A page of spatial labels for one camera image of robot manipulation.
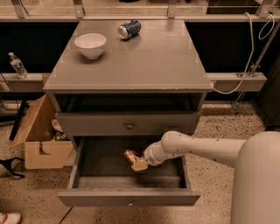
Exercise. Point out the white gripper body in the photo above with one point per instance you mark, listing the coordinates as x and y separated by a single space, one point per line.
150 154

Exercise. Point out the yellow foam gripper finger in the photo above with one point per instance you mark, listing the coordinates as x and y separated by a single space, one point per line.
139 164

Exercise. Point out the orange soda can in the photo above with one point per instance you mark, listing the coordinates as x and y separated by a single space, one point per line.
131 156

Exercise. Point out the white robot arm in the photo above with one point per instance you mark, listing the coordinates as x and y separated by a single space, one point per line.
256 163

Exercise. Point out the open grey middle drawer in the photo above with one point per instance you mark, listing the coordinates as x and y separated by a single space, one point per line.
103 177

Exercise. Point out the grey wooden drawer cabinet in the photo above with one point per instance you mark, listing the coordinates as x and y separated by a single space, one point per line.
157 71

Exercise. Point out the closed grey top drawer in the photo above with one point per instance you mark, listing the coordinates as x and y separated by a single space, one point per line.
124 124

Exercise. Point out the blue soda can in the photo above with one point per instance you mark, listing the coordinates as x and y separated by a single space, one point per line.
129 30

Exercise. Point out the light wooden box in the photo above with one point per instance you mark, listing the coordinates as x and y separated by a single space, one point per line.
36 133

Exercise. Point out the white ceramic bowl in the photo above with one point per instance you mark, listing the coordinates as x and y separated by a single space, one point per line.
91 45

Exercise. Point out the white red shoe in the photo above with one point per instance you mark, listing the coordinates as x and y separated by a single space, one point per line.
10 218

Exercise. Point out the clear plastic water bottle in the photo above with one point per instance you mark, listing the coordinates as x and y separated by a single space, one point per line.
18 66

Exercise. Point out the grey horizontal rail beam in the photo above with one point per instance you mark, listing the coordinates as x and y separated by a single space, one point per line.
9 82

